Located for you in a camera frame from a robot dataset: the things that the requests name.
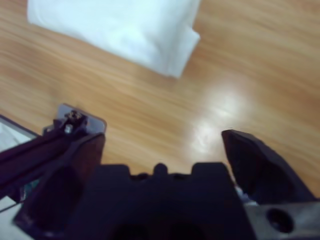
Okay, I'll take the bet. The white T-shirt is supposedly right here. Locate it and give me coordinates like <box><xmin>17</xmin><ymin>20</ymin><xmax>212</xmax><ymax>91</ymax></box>
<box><xmin>26</xmin><ymin>0</ymin><xmax>201</xmax><ymax>80</ymax></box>

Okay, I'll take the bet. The dark camera post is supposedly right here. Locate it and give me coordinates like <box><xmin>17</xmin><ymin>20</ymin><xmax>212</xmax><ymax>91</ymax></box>
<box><xmin>0</xmin><ymin>109</ymin><xmax>90</xmax><ymax>198</ymax></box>

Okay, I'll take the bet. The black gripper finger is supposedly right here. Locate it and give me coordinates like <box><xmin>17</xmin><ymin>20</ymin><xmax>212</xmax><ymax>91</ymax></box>
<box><xmin>13</xmin><ymin>132</ymin><xmax>106</xmax><ymax>240</ymax></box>
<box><xmin>221</xmin><ymin>129</ymin><xmax>320</xmax><ymax>205</ymax></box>

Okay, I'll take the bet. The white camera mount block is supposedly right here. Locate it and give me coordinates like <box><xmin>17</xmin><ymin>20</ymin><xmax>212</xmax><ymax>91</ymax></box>
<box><xmin>42</xmin><ymin>103</ymin><xmax>108</xmax><ymax>137</ymax></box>

